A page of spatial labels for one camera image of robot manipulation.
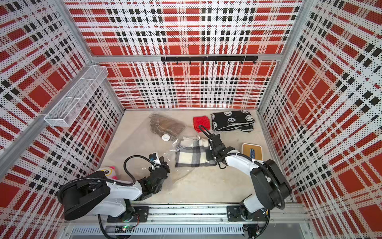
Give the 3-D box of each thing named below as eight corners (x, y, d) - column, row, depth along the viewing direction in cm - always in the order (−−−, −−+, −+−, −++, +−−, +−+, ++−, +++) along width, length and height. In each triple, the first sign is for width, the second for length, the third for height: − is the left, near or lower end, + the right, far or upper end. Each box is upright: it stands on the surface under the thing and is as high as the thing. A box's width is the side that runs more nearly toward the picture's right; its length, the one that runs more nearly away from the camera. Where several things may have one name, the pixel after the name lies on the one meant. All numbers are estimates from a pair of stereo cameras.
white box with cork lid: (241, 158, 96) (243, 153, 91) (241, 147, 101) (243, 142, 96) (259, 161, 95) (262, 156, 90) (258, 150, 100) (261, 145, 95)
